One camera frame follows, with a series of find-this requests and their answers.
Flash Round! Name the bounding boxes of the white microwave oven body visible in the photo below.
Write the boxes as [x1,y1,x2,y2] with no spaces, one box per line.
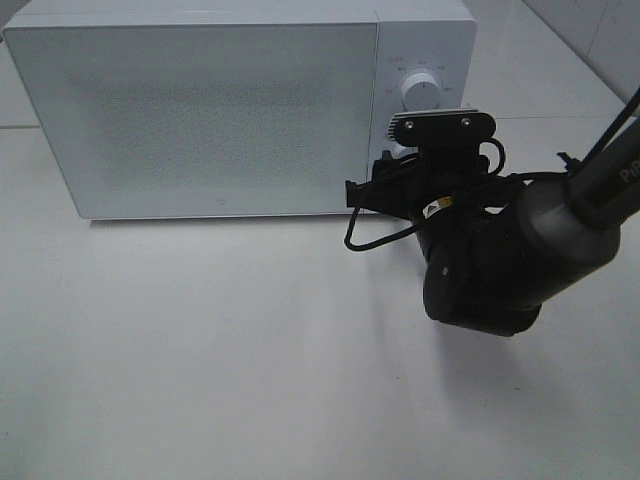
[2,1,477,182]

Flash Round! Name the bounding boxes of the upper white power knob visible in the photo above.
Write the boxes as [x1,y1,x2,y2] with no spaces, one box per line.
[400,71,441,111]

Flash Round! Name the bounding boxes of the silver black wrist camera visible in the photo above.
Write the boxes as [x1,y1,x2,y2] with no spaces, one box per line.
[382,109,496,158]

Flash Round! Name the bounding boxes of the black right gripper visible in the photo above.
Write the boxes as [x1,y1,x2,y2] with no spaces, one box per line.
[345,145,500,220]

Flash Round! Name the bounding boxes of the white microwave door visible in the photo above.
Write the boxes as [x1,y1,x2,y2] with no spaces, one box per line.
[6,24,376,220]

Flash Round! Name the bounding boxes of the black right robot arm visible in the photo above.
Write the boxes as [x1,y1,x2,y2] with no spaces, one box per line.
[345,109,639,337]

